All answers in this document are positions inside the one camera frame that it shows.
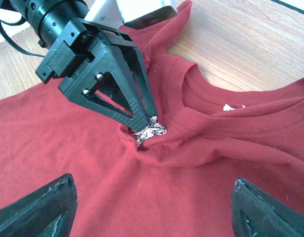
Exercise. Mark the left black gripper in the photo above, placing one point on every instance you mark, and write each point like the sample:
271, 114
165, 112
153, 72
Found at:
101, 70

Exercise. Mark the red t-shirt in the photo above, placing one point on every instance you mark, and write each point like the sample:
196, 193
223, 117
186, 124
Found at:
175, 185

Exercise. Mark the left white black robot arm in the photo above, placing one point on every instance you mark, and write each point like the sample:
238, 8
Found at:
48, 17

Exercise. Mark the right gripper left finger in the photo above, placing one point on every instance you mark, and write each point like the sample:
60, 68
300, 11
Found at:
47, 212

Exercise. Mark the silver rhinestone brooch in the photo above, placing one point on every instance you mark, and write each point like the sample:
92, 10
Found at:
154, 128

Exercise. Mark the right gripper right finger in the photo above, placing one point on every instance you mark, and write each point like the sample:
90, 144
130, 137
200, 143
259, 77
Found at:
255, 213

